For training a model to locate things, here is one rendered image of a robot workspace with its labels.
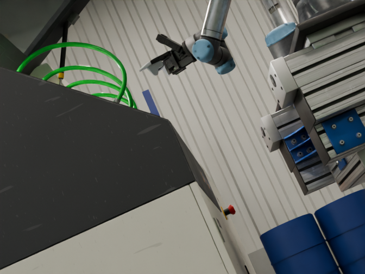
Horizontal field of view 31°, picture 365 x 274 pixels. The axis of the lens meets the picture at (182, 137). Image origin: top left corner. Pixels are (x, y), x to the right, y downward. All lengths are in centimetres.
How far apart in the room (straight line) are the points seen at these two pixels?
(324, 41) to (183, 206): 53
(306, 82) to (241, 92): 712
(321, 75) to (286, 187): 685
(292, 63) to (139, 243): 56
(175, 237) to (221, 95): 725
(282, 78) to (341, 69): 14
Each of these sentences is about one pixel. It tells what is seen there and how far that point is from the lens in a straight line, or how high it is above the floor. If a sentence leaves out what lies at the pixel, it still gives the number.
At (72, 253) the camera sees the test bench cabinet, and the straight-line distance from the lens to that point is 157.
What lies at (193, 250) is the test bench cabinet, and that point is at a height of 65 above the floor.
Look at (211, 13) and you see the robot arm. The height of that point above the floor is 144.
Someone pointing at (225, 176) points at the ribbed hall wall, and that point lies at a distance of 849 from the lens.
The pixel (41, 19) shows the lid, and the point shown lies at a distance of 238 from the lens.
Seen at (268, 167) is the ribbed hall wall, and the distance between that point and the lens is 853.
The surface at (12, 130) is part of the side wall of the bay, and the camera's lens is 167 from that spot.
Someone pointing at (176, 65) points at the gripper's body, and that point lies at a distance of 254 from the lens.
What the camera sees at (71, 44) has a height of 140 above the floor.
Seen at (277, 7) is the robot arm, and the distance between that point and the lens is 241.
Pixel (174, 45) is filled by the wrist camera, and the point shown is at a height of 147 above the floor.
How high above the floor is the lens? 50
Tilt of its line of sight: 15 degrees up
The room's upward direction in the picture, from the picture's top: 24 degrees counter-clockwise
